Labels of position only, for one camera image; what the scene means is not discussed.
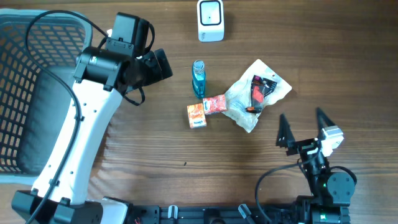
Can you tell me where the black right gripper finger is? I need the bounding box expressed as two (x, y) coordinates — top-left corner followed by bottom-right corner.
(275, 114), (295, 148)
(316, 107), (335, 131)

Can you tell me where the white resealable pouch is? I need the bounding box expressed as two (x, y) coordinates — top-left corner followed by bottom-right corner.
(223, 59), (292, 133)

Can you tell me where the black red packaged item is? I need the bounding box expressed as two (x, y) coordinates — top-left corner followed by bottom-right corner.
(245, 75), (277, 114)

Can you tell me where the red snack packet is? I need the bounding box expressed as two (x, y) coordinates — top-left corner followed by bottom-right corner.
(203, 95), (228, 115)

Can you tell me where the blue mouthwash bottle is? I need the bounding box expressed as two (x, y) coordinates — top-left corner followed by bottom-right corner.
(192, 60), (206, 99)

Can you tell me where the orange small carton box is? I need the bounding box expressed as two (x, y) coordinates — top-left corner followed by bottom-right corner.
(187, 103), (207, 129)

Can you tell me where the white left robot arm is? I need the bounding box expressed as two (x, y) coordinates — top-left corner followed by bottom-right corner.
(12, 12), (172, 223)

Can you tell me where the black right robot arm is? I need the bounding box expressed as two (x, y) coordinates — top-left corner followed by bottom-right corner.
(276, 108), (358, 223)

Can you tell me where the white barcode scanner box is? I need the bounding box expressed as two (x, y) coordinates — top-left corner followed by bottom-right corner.
(197, 0), (224, 42)

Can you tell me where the grey plastic lattice basket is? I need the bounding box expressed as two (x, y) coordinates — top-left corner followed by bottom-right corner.
(1, 9), (93, 185)

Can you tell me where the black right camera cable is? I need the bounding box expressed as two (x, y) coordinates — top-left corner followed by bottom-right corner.
(254, 155), (321, 224)

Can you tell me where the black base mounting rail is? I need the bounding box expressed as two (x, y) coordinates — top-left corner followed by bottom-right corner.
(121, 203), (351, 224)

